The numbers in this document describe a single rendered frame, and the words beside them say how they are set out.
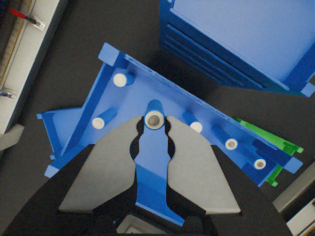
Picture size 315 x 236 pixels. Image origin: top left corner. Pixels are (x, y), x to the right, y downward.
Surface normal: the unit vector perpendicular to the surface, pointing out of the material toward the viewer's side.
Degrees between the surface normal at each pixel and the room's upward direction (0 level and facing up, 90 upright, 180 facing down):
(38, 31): 21
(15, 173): 0
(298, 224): 60
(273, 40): 0
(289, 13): 0
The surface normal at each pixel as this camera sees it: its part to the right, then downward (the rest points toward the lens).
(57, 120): 0.00, 0.25
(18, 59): 0.29, 0.43
